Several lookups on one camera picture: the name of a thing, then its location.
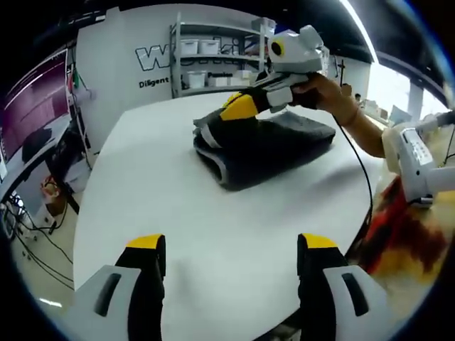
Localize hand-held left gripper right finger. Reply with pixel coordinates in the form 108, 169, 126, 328
296, 232, 390, 341

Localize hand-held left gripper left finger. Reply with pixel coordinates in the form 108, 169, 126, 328
73, 233, 167, 341

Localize grey towel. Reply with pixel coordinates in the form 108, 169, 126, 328
193, 106, 337, 193

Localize person's right hand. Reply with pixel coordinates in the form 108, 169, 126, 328
293, 74, 360, 127

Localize grey metal shelving rack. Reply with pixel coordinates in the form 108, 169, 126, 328
169, 12, 267, 99

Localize translucent lidded storage bin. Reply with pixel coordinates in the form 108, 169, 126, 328
251, 18, 277, 36

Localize black upright stand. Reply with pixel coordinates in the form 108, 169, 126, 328
337, 58, 348, 88

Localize ceiling light strip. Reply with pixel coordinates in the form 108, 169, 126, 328
339, 0, 380, 64

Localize metal shelf with white bins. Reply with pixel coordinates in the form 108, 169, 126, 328
179, 38, 257, 88

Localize white table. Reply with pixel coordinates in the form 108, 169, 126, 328
73, 92, 374, 341

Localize person's patterned yellow shirt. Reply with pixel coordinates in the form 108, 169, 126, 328
346, 124, 455, 296

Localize cardboard box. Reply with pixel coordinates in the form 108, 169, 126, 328
42, 177, 68, 216

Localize white chest device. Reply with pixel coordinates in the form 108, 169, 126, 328
397, 109, 455, 210

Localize white pole stand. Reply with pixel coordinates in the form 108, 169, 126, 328
69, 49, 93, 168

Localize small red green flag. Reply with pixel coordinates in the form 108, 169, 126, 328
70, 69, 85, 90

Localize white side desk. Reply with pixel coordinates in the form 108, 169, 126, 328
0, 113, 90, 214

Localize black bag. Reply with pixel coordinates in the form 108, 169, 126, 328
21, 129, 51, 160

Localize monitor with purple screen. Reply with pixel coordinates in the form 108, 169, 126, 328
0, 49, 70, 171

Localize black floor cables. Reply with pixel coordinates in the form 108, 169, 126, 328
0, 198, 75, 288

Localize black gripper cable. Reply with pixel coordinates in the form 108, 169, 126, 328
332, 115, 374, 235

